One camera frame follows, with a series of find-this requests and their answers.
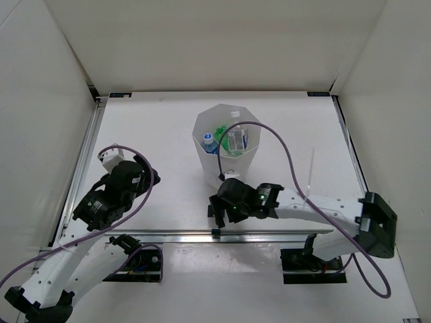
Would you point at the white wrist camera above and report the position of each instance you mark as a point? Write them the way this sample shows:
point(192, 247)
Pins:
point(111, 158)
point(229, 174)

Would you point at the aluminium front rail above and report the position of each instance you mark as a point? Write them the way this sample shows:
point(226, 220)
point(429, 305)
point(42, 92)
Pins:
point(227, 236)

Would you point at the white octagonal plastic bin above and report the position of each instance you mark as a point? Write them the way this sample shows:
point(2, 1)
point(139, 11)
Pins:
point(213, 165)

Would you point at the clear bottle blue label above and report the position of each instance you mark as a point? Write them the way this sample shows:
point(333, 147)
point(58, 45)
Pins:
point(210, 145)

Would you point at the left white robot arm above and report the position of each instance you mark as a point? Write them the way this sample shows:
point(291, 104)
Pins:
point(51, 293)

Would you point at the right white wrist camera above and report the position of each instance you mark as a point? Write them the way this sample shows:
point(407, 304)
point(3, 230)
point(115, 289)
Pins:
point(229, 174)

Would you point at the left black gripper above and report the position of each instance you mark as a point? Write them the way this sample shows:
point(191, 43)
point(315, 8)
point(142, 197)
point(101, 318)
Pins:
point(146, 168)

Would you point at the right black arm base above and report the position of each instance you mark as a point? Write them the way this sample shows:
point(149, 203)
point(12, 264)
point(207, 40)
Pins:
point(299, 269)

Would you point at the clear bottle white orange label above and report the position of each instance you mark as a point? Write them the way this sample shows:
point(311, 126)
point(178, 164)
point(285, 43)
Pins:
point(237, 136)

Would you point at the aluminium rail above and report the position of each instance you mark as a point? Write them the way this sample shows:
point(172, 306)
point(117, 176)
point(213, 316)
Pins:
point(81, 167)
point(227, 236)
point(350, 145)

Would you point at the green plastic bottle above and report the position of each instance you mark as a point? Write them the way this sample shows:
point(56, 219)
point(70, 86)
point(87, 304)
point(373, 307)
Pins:
point(218, 136)

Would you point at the aluminium right rail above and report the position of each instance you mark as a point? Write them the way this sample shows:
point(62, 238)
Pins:
point(350, 145)

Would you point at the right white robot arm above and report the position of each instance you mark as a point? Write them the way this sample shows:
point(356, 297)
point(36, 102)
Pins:
point(365, 225)

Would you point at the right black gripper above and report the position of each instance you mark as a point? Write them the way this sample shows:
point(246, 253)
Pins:
point(217, 204)

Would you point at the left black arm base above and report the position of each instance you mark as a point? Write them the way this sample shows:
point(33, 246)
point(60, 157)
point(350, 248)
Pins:
point(146, 266)

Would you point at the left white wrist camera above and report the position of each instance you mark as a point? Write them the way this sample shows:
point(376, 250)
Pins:
point(111, 158)

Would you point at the aluminium left rail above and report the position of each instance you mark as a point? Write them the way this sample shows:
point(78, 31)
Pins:
point(81, 167)

